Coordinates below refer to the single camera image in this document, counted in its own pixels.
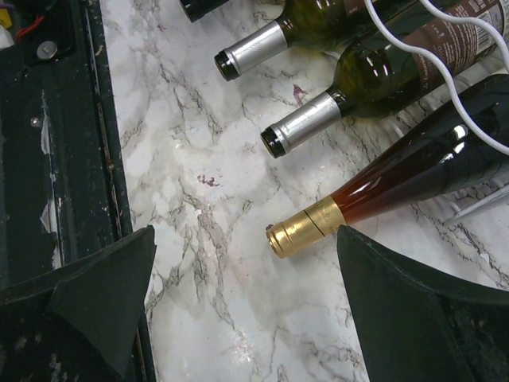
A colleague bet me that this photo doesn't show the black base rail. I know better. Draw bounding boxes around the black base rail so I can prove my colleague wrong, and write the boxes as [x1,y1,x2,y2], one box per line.
[0,0,156,382]

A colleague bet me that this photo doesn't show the dark wine bottle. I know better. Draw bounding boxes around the dark wine bottle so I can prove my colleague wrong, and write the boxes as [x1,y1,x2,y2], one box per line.
[180,0,228,22]

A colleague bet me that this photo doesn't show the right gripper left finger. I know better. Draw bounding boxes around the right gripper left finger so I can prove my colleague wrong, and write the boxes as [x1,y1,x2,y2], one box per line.
[1,226,156,381]

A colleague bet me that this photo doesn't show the dark bottle silver neck lower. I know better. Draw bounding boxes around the dark bottle silver neck lower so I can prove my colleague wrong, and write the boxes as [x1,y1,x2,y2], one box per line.
[261,2,496,158]

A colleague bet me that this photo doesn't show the red wine bottle gold cap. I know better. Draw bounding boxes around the red wine bottle gold cap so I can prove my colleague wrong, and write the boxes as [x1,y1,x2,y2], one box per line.
[265,73,509,259]

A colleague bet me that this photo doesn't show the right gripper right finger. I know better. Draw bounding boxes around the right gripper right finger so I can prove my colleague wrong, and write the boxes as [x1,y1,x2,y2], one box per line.
[337,226,508,381]

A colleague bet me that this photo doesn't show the white wire wine rack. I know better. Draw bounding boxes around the white wire wine rack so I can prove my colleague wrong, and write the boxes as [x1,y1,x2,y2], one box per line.
[364,1,508,224]

